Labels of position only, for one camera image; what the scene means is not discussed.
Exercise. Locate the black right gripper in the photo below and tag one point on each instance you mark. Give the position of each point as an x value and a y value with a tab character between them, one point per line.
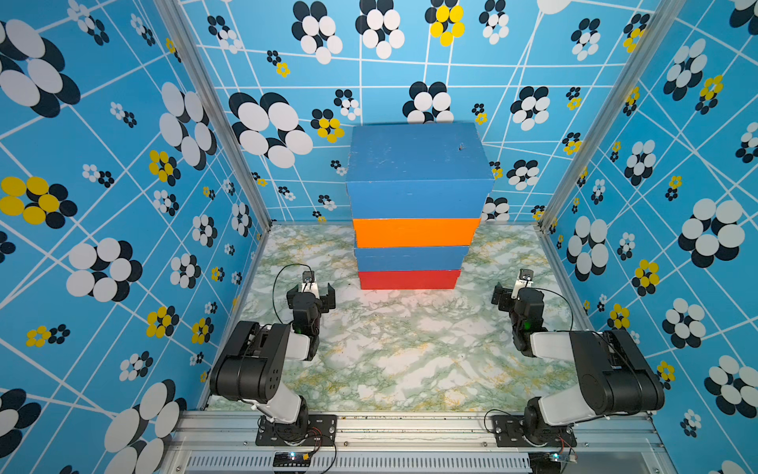
505	295

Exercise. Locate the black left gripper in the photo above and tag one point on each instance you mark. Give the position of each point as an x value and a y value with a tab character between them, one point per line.
330	301

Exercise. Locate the blue shoebox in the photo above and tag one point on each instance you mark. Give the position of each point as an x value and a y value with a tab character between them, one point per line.
410	259
417	171

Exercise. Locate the orange shoebox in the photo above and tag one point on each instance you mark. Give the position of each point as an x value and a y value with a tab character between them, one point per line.
411	232

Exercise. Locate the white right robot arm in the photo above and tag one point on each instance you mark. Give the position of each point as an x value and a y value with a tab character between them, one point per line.
614	379

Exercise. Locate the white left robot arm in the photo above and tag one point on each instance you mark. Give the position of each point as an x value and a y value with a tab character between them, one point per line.
251	366

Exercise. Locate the red shoebox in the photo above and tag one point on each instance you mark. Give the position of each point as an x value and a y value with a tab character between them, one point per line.
409	280

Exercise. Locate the left green circuit board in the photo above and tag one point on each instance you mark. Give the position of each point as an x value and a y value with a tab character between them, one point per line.
292	460

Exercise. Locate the green circuit board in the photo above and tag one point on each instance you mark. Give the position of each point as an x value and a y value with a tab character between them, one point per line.
292	460
551	463

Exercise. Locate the right green circuit board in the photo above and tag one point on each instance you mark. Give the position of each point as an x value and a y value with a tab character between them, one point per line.
551	463

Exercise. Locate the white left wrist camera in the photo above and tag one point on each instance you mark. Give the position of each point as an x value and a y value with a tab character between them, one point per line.
309	283

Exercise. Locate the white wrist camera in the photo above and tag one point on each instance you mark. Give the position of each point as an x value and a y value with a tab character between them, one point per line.
309	283
524	280

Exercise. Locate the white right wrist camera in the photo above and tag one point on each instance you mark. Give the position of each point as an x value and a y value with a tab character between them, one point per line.
524	280

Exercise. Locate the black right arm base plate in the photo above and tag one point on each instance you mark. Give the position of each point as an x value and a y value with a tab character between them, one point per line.
514	432

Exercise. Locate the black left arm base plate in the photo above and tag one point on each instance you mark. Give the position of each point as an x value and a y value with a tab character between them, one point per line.
311	432

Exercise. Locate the aluminium front rail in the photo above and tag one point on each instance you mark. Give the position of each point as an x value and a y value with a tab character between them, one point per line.
223	442

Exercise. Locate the left aluminium corner post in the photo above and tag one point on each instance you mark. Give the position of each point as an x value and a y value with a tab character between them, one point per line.
180	31

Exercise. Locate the aluminium corner post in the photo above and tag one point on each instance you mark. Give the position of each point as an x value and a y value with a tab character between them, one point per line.
661	23
180	31

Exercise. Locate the right aluminium corner post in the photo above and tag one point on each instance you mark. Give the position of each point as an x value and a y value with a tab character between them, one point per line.
661	23

